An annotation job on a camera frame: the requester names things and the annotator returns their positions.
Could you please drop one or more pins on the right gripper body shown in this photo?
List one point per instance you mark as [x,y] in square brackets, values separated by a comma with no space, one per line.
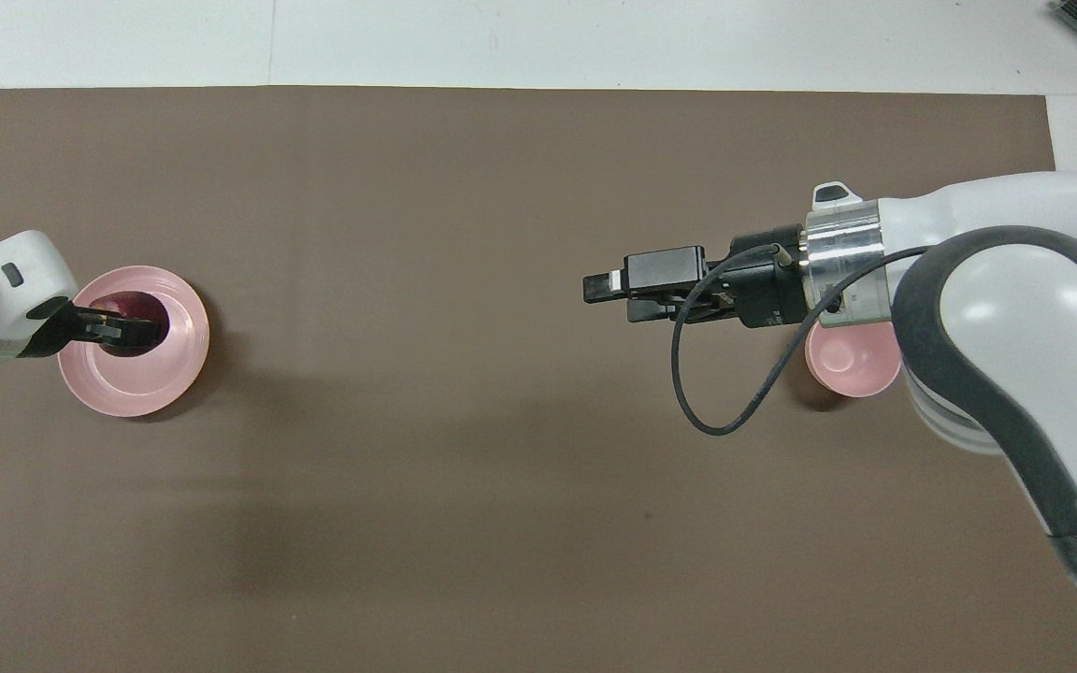
[763,290]

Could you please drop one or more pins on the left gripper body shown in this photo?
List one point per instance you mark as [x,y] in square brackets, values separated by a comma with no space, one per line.
[50,329]

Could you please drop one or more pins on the dark red apple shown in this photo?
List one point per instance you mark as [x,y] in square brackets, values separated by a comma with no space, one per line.
[132,304]

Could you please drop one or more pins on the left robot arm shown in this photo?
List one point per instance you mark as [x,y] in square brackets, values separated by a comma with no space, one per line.
[24,257]

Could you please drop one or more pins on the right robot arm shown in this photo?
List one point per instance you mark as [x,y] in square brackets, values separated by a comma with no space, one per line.
[1015,308]

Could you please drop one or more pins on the pink bowl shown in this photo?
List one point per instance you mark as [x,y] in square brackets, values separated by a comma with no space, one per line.
[852,365]

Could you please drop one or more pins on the pink plate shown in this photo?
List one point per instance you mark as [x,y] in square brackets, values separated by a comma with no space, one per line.
[179,346]

